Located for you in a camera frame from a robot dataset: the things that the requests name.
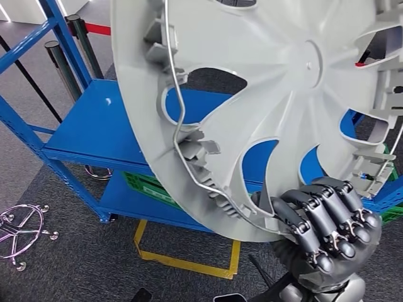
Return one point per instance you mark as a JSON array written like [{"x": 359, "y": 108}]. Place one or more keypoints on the blue metal shelf rack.
[{"x": 94, "y": 125}]

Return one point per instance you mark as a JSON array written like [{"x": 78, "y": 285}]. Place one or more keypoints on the grey plastic wheel hubcap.
[{"x": 267, "y": 83}]

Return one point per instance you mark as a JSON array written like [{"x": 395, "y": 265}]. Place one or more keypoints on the chrome chair base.
[{"x": 14, "y": 239}]

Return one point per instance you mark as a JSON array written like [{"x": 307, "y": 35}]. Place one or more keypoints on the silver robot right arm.
[{"x": 346, "y": 291}]

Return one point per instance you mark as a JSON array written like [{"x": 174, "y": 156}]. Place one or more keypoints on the thin black pole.
[{"x": 31, "y": 79}]

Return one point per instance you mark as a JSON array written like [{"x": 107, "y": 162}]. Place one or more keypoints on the black robot body part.
[{"x": 141, "y": 295}]

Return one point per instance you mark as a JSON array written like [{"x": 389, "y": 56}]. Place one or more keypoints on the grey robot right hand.
[{"x": 330, "y": 233}]

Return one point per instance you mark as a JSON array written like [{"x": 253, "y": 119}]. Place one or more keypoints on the dark steel stanchion post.
[
  {"x": 63, "y": 71},
  {"x": 84, "y": 50}
]

